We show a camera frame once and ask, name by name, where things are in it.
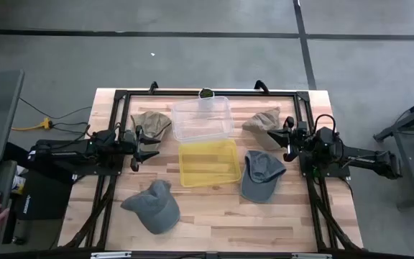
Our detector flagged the grey metal cart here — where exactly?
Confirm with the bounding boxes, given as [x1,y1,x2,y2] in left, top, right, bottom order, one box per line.
[373,91,414,210]

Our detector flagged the yellow extension cord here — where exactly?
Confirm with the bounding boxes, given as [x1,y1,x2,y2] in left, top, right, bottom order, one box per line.
[11,117,54,132]

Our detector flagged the clear plastic bin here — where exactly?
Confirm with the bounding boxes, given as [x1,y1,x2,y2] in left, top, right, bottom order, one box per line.
[171,95,235,144]

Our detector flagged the thin black floor cable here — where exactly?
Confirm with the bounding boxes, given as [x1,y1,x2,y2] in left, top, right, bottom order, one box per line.
[19,96,93,120]

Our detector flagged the black aluminium table frame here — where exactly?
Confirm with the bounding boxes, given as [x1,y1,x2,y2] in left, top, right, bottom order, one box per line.
[61,88,364,253]

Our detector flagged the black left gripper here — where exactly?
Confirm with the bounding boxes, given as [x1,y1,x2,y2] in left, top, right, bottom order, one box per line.
[120,124,162,172]

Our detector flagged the grey cap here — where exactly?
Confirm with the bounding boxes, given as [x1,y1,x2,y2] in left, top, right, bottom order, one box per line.
[120,179,182,235]
[240,150,288,204]

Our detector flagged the yellow plastic bin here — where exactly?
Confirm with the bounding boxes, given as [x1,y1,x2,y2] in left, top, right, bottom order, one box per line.
[178,139,243,188]

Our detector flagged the white yellow packet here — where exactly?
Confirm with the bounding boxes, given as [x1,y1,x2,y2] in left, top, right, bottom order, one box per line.
[11,174,27,195]

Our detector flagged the black bag with logo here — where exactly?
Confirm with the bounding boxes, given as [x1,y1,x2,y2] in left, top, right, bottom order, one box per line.
[14,168,74,221]

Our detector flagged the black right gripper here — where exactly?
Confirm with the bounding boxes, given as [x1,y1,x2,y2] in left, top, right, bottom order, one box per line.
[267,116,311,163]

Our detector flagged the beige cap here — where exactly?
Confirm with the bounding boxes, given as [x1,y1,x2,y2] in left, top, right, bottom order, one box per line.
[130,110,173,152]
[241,106,283,151]

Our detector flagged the silver metal bracket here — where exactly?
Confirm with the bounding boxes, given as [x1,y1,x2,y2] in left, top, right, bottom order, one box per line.
[291,253,333,259]
[90,251,132,259]

